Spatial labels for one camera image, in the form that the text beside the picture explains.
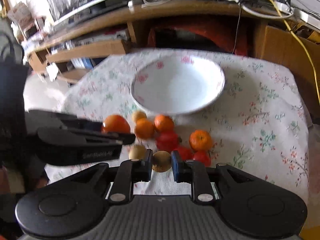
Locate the large red tomato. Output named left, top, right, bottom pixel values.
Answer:
left=101, top=114, right=131, bottom=134

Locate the brown longan fruit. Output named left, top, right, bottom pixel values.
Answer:
left=152, top=151, right=171, bottom=173
left=128, top=145, right=146, bottom=160

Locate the red cherry tomato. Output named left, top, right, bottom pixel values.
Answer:
left=175, top=146, right=194, bottom=161
left=156, top=131, right=180, bottom=153
left=193, top=151, right=212, bottom=167

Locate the orange tangerine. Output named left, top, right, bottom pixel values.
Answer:
left=135, top=118, right=155, bottom=140
left=154, top=114, right=175, bottom=133
left=189, top=129, right=213, bottom=151

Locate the small brown longan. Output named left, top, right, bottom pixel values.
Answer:
left=131, top=111, right=147, bottom=124

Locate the wooden tv stand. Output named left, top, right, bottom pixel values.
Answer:
left=27, top=0, right=267, bottom=83

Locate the white floral ceramic plate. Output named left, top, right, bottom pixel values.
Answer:
left=130, top=55, right=226, bottom=115

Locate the floral white tablecloth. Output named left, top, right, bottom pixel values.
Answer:
left=60, top=49, right=309, bottom=199

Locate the cardboard box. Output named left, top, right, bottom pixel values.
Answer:
left=253, top=23, right=319, bottom=118

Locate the white power strip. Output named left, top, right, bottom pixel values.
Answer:
left=275, top=1, right=320, bottom=31

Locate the yellow cable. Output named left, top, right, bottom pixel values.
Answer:
left=207, top=0, right=320, bottom=106

